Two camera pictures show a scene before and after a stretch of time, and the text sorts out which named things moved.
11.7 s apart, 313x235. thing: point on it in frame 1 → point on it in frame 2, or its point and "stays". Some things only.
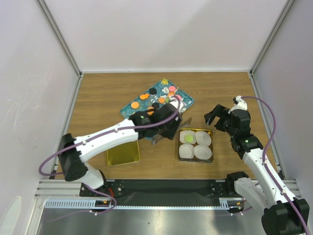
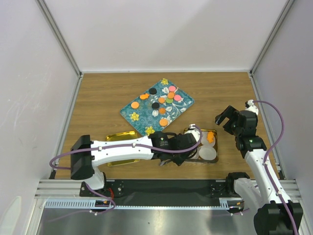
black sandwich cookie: (155, 105) stays
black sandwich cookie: (152, 91) stays
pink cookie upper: (172, 88) stays
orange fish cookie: (150, 113) → (210, 136)
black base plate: (157, 192) stays
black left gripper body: (168, 130) → (179, 158)
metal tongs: (155, 137) → (162, 162)
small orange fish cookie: (144, 96) stays
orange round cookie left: (135, 105) stays
